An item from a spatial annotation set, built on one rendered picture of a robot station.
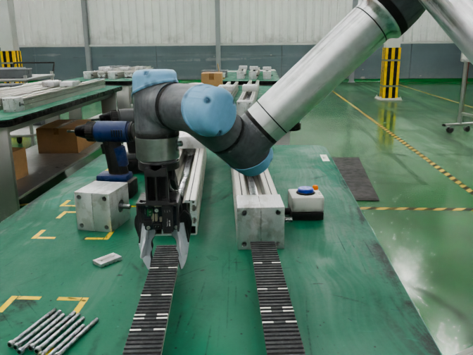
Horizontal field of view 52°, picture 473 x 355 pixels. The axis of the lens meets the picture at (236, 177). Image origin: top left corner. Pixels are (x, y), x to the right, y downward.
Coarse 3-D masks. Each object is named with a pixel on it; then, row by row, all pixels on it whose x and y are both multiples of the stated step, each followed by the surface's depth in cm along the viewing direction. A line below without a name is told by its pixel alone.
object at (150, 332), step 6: (132, 330) 69; (138, 330) 69; (144, 330) 69; (150, 330) 69; (156, 330) 70; (162, 330) 70; (132, 336) 68; (138, 336) 68; (144, 336) 68; (150, 336) 68; (156, 336) 68
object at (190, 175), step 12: (180, 156) 156; (192, 156) 167; (204, 156) 166; (180, 168) 155; (192, 168) 139; (204, 168) 165; (180, 180) 137; (192, 180) 127; (192, 192) 117; (192, 204) 111; (192, 216) 112; (192, 228) 116
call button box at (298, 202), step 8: (288, 192) 127; (296, 192) 124; (320, 192) 124; (288, 200) 127; (296, 200) 120; (304, 200) 120; (312, 200) 120; (320, 200) 120; (288, 208) 125; (296, 208) 121; (304, 208) 121; (312, 208) 121; (320, 208) 121; (296, 216) 121; (304, 216) 121; (312, 216) 122; (320, 216) 122
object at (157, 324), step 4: (156, 320) 72; (160, 320) 72; (164, 320) 72; (132, 324) 71; (136, 324) 71; (140, 324) 71; (144, 324) 71; (148, 324) 71; (152, 324) 71; (156, 324) 71; (160, 324) 71; (164, 324) 71; (132, 328) 70; (136, 328) 70; (140, 328) 70; (144, 328) 70; (148, 328) 70
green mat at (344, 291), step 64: (64, 192) 147; (0, 256) 103; (64, 256) 102; (128, 256) 102; (192, 256) 102; (320, 256) 101; (384, 256) 101; (0, 320) 79; (128, 320) 78; (192, 320) 78; (256, 320) 78; (320, 320) 78; (384, 320) 78
